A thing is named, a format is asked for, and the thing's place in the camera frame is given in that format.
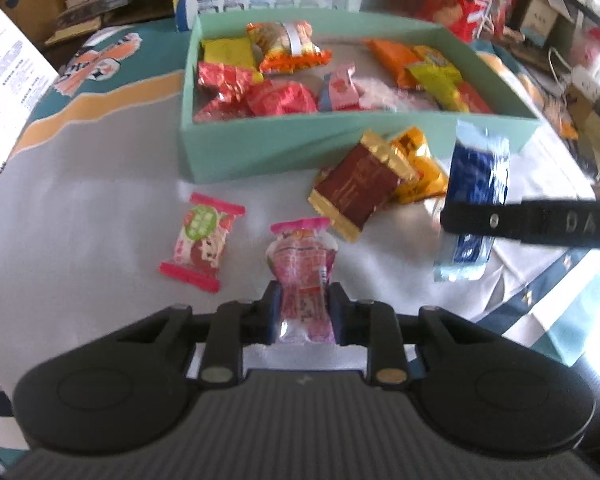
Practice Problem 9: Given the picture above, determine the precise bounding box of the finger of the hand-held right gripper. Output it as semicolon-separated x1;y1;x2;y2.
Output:
440;199;527;245

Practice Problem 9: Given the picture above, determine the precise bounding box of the pink green wrapped candy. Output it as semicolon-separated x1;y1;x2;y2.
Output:
159;192;246;293

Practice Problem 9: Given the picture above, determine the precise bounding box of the pink jelly pouch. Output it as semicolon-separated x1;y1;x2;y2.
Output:
265;218;340;345

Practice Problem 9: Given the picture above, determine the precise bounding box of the white printed paper sheet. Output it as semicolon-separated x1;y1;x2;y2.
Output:
0;0;61;208

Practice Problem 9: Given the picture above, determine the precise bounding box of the orange yellow patterned snack bag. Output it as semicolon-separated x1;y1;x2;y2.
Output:
246;20;333;77

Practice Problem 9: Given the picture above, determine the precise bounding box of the long yellow snack packet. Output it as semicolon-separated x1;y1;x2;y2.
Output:
200;37;258;73

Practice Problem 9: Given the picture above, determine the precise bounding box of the teal cardboard box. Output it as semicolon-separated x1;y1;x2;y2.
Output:
180;7;541;183

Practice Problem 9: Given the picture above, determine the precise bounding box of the small yellow snack packet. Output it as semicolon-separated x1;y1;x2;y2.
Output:
405;46;468;112

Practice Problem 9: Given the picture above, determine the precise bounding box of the dark red gold packet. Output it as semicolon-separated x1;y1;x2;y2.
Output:
307;130;421;243

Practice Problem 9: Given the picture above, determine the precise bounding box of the crumpled red foil packet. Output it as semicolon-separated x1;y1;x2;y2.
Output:
245;80;318;117
194;60;266;123

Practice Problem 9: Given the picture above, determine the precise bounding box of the orange foil snack packet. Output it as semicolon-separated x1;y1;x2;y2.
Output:
364;39;423;90

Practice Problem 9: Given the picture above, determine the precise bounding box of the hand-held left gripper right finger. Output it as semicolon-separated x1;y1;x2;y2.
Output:
327;282;487;386

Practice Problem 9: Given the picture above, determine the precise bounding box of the flat red snack packet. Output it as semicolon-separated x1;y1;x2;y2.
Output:
457;82;495;115

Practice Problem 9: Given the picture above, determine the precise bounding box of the blue foil snack packet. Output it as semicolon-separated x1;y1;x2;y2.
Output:
432;121;511;283

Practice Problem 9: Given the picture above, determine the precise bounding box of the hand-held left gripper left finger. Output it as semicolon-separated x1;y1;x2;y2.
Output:
112;280;283;386

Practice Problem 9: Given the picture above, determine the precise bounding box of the orange gold foil packet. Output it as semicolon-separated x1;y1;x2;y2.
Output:
390;126;451;206

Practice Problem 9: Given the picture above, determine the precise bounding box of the stack of booklets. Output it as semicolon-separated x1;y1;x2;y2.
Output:
45;0;151;46

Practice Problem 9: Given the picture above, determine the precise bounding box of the pale pink translucent packet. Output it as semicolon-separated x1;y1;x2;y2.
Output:
357;76;433;112

